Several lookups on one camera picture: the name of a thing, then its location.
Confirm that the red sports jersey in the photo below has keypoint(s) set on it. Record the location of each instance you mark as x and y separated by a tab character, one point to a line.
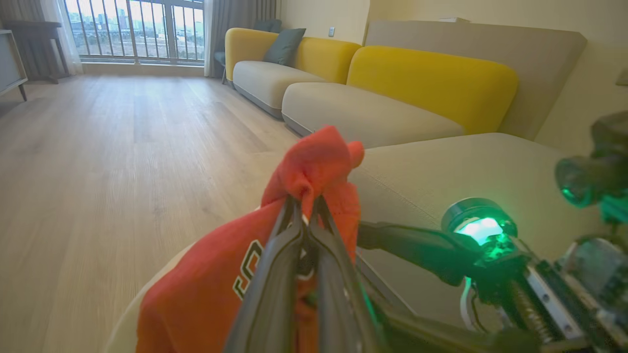
196	294

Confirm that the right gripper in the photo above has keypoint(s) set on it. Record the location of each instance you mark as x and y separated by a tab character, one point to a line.
554	304

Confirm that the dark wooden side table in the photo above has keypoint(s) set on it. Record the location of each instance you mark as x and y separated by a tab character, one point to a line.
34	29

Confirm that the dark wrist camera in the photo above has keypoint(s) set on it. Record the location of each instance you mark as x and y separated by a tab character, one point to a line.
593	166

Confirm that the tall beige upholstered backrest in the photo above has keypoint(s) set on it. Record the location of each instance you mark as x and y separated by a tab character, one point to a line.
490	41

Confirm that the wide sofa section yellow backrest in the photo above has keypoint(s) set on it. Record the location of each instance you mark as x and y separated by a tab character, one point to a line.
373	113

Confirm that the dark blue chair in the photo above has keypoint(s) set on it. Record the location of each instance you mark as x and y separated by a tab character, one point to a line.
221	59

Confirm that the dark grey curtain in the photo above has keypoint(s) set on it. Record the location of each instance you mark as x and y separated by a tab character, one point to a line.
19	10

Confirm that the dark blue-grey cushion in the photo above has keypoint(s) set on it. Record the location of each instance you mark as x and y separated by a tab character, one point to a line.
269	25

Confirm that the cream laundry basket brown rim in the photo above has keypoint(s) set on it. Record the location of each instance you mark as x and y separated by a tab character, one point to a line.
122	333

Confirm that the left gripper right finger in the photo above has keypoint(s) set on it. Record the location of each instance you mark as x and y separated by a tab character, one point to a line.
338	304

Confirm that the teal throw cushion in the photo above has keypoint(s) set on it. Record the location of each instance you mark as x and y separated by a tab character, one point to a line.
284	46

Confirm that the grey cabinet with wooden legs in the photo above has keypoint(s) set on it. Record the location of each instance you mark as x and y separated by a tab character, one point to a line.
10	59

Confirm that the sofa section with yellow armrest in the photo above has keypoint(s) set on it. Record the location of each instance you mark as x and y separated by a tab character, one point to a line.
274	78

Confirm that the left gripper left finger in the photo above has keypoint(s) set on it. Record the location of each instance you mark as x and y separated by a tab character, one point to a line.
267	304

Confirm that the sheer white curtain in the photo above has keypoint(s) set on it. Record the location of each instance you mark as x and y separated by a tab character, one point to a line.
66	39

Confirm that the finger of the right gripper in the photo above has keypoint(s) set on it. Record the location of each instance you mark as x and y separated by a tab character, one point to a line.
417	247

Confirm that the metal balcony window railing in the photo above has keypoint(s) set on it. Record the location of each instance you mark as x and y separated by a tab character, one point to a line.
137	29

